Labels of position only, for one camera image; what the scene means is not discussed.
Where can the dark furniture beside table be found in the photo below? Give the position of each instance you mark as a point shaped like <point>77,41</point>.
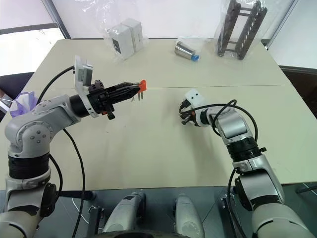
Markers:
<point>302,84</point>

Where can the orange hex key holder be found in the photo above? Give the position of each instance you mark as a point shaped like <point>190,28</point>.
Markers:
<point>142,85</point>

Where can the white box with dark label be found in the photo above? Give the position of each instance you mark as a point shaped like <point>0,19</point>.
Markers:
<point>120,42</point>

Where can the white boxes in plastic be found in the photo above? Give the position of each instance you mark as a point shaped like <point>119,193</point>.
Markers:
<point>110,53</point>

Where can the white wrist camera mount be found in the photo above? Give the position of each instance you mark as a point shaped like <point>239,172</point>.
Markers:
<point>83,72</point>
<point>195,97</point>

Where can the clear plastic bag around rack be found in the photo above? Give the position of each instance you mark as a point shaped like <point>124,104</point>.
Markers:
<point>270,22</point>

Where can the purple plastic bag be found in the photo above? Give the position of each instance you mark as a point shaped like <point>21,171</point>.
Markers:
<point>23,104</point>

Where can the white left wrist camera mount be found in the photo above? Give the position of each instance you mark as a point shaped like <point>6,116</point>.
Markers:
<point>83,72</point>

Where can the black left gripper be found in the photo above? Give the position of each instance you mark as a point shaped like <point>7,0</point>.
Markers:
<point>99,99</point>

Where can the plain white box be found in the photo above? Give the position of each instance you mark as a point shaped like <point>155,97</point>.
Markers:
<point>135,32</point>

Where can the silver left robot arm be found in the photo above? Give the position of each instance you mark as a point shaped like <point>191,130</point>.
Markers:
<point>37,124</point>

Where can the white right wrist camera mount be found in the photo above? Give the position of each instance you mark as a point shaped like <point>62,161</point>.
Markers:
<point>195,97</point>

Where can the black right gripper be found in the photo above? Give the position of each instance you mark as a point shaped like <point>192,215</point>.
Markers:
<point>187,112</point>

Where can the silver hex key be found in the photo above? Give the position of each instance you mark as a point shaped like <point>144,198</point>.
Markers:
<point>142,95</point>
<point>139,95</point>

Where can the silver robot leg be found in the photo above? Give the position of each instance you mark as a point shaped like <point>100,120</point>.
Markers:
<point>126,213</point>
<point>187,215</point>

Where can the dark chair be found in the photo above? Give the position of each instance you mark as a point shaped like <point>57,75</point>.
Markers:
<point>15,83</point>

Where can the metal cylinder with blue cap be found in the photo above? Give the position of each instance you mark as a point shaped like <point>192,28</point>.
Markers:
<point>184,49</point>

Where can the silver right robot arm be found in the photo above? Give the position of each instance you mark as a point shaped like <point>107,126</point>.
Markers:
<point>250,158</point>

